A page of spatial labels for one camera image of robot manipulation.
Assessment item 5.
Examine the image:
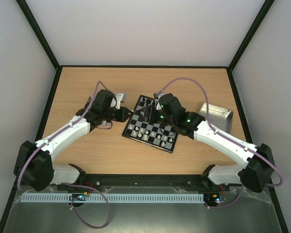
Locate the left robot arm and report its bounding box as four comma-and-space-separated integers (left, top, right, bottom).
14, 90, 132, 191

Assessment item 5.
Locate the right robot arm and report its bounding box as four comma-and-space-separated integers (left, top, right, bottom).
137, 94, 275, 193

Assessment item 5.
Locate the black white chessboard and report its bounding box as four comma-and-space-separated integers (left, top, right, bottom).
122, 95, 178, 153

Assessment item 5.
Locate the left metal tray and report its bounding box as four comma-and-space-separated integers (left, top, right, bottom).
84, 96, 114, 131

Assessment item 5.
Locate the metal tray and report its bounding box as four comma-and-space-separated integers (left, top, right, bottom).
208, 104, 233, 133
84, 96, 114, 131

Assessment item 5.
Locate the right metal tray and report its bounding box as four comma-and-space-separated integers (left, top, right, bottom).
208, 104, 233, 133

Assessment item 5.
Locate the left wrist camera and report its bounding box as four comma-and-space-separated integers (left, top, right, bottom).
114, 93, 127, 109

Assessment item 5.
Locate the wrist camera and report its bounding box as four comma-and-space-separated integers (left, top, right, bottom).
154, 93, 160, 105
114, 93, 127, 109

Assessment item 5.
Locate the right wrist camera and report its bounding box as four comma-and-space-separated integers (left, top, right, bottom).
154, 93, 160, 105

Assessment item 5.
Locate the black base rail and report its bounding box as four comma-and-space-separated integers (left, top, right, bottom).
58, 173, 233, 192

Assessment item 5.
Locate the black metal frame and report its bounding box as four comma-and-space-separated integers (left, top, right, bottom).
0, 0, 290, 233

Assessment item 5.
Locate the light blue cable duct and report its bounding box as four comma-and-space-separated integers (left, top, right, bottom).
20, 193, 204, 203

